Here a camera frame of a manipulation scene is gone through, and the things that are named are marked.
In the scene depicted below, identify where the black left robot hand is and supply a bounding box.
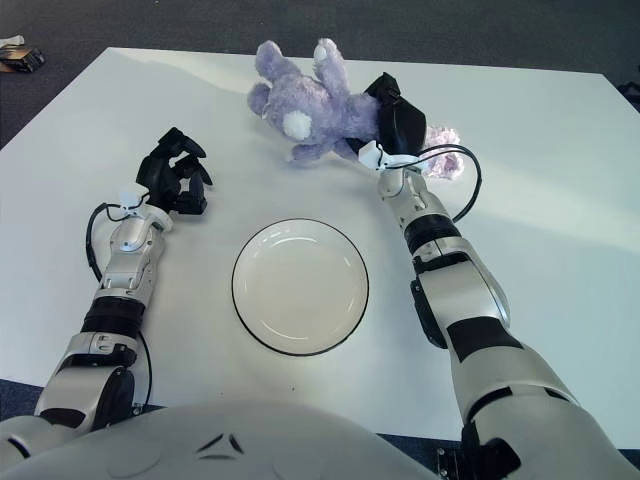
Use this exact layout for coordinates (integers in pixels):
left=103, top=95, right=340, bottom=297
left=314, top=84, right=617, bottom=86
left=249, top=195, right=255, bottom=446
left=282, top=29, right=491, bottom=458
left=135, top=127, right=214, bottom=216

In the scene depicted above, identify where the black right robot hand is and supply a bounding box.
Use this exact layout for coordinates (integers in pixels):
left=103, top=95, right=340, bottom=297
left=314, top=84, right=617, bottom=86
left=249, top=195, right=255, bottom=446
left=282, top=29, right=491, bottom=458
left=344, top=72, right=427, bottom=156

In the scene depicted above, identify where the purple plush bunny doll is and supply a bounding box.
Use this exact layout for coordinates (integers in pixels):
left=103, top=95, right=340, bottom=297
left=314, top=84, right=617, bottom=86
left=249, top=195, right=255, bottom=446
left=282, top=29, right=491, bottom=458
left=248, top=38, right=464, bottom=181

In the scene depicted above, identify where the white plate with black rim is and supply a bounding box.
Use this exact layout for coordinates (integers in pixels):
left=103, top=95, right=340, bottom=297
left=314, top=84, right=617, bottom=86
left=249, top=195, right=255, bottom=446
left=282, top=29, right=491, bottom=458
left=231, top=217, right=371, bottom=357

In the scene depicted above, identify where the black and orange box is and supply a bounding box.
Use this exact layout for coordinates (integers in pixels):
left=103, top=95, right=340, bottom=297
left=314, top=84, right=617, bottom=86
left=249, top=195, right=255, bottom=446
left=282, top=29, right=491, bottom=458
left=0, top=45, right=46, bottom=74

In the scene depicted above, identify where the black chair base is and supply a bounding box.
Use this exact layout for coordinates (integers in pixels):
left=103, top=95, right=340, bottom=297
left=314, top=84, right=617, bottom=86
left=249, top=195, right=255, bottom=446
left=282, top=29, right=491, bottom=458
left=617, top=82, right=640, bottom=109

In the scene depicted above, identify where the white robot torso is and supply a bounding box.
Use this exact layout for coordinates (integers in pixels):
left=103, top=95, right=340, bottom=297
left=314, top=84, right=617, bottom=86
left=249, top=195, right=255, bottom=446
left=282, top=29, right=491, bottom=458
left=0, top=399, right=451, bottom=480

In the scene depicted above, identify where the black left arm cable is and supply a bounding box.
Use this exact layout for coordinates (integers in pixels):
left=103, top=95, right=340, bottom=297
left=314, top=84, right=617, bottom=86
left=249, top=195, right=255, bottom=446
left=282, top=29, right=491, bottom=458
left=85, top=202, right=153, bottom=409

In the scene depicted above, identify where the black table bracket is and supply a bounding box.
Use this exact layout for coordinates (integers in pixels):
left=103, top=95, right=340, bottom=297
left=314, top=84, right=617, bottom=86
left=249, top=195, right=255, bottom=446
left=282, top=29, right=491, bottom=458
left=433, top=443, right=466, bottom=480

